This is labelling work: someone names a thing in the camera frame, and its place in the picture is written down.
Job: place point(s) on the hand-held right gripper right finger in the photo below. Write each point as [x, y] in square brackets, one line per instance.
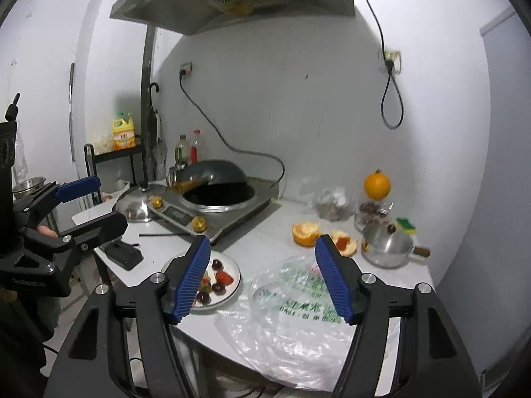
[332, 277]

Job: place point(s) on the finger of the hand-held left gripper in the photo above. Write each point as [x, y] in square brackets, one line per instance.
[103, 226]
[79, 186]

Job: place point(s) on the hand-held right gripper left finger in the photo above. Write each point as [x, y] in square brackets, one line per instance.
[193, 277]

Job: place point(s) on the dark red cherry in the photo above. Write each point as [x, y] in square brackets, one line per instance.
[218, 288]
[203, 297]
[217, 264]

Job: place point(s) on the red strawberry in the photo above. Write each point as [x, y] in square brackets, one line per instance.
[225, 277]

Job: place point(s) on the white round plate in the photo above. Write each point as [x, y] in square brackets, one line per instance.
[222, 299]

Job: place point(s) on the clear printed plastic bag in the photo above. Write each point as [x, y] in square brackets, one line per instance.
[290, 340]

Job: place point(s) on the person's left hand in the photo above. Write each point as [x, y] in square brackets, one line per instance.
[46, 231]

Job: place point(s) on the steel bowl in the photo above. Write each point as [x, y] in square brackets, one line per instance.
[29, 186]

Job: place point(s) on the black metal rack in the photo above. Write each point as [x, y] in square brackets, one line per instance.
[88, 166]

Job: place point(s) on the orange peel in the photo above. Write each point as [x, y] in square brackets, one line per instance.
[346, 248]

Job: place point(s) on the glass pan lid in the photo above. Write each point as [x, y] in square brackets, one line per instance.
[132, 207]

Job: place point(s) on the black battery charger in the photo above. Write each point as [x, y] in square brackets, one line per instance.
[122, 255]

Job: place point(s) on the cut half orange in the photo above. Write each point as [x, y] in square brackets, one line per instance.
[305, 236]

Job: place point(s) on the black chopstick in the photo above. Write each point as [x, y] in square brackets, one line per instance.
[166, 235]

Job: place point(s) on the silver pot with lid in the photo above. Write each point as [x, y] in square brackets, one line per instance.
[386, 248]

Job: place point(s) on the yellow detergent bottle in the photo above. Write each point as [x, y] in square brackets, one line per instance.
[123, 137]

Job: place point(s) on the small crumpled plastic bag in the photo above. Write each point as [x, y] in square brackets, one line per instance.
[332, 207]

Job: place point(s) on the silver induction cooker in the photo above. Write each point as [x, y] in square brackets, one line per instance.
[240, 219]

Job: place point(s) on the glass jar with dates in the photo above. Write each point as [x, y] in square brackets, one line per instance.
[369, 211]

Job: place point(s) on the green yellow sponge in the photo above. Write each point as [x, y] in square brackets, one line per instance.
[406, 226]

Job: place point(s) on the black umbrella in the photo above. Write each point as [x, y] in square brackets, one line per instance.
[157, 124]

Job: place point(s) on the whole orange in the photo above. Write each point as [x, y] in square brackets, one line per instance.
[377, 186]

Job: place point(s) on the cooking oil bottle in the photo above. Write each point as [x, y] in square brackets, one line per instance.
[181, 153]

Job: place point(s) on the grey vertical pipe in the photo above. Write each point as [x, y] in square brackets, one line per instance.
[147, 91]

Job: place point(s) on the person's dark clothing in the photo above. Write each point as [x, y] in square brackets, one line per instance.
[20, 331]

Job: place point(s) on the steel range hood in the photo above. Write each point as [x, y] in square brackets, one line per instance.
[290, 0]

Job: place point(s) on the metal wall bar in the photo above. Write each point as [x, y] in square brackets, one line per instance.
[71, 112]

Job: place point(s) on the wall socket with plug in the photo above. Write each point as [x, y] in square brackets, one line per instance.
[390, 56]
[186, 68]

